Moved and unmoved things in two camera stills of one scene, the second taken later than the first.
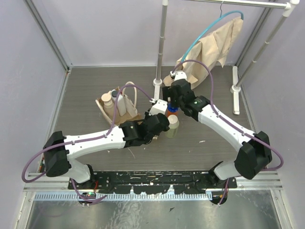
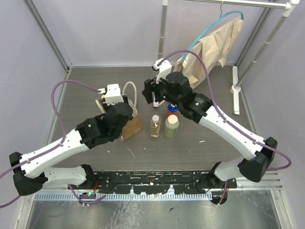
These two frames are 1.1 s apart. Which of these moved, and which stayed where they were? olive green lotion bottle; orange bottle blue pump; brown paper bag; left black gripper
Moved: left black gripper
Stayed: olive green lotion bottle; brown paper bag; orange bottle blue pump
